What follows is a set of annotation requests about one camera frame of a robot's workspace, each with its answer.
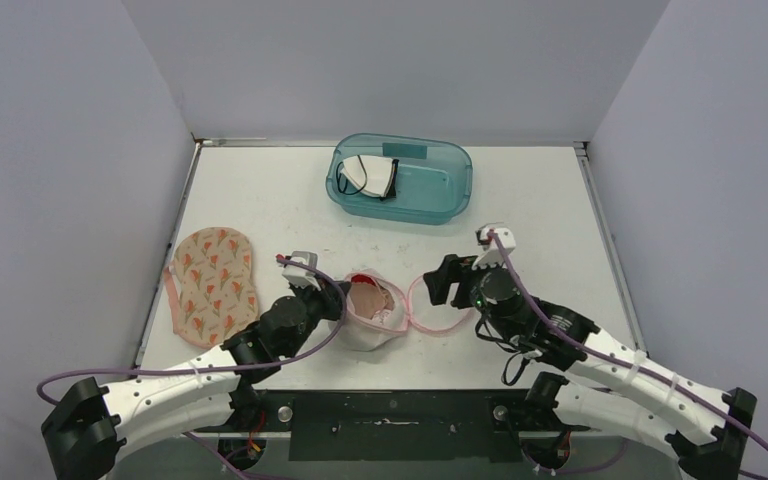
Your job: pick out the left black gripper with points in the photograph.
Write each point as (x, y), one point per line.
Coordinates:
(331, 295)

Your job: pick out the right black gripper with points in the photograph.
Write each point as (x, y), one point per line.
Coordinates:
(454, 281)

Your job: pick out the white mesh laundry bag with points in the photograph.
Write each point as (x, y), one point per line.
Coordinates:
(412, 313)

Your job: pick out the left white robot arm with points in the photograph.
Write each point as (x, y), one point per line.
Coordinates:
(94, 425)

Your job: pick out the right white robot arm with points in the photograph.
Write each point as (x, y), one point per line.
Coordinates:
(597, 381)

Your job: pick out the beige bra inside bag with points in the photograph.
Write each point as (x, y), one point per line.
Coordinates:
(371, 300)

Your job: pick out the floral beige laundry bag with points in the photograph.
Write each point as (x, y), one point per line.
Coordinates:
(209, 286)

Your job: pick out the white bra with black trim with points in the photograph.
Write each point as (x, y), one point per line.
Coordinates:
(369, 175)

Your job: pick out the teal plastic bin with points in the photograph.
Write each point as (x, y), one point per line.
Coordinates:
(434, 179)

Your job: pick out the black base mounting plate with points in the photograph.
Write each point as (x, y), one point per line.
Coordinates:
(395, 425)

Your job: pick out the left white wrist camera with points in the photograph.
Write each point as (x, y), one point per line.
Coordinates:
(299, 269)

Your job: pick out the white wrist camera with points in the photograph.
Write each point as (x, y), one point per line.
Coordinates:
(496, 241)
(299, 269)

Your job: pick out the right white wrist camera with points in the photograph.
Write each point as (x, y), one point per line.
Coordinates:
(496, 241)

